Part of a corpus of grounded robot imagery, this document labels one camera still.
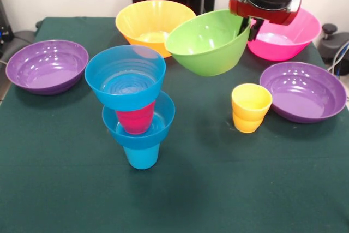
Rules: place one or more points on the small black table clamp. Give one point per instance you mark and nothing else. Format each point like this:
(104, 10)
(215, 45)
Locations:
(39, 23)

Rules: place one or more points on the green plastic bowl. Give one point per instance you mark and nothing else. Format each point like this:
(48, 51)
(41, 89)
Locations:
(210, 58)

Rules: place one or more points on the grey rounded base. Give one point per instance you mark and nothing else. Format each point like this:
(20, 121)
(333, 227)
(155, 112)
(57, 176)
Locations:
(23, 39)

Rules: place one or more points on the blue plastic cup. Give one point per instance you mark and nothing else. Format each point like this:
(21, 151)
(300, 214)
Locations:
(141, 159)

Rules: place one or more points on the dark green tablecloth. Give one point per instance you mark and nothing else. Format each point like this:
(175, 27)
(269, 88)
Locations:
(174, 189)

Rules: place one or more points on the orange plastic bowl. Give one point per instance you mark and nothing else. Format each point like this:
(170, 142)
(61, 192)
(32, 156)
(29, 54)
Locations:
(141, 25)

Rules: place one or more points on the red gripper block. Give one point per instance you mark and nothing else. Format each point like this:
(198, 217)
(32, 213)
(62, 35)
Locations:
(261, 14)

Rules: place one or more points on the purple plastic bowl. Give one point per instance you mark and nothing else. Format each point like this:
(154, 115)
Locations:
(302, 99)
(46, 72)

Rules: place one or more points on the black equipment box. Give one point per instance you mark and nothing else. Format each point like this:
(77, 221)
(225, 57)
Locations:
(5, 31)

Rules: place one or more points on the black clamp with knob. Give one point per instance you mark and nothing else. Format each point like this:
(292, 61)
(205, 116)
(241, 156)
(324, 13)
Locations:
(334, 43)

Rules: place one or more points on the yellow plastic cup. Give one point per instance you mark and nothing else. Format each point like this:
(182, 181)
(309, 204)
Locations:
(248, 121)

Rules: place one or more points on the red plastic cup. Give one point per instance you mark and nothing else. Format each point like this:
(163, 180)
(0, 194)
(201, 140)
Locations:
(135, 121)

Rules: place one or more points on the pink plastic bowl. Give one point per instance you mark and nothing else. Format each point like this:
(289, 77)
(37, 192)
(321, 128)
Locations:
(289, 47)

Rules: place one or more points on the small blue plastic bowl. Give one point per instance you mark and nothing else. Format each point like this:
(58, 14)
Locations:
(120, 99)
(139, 140)

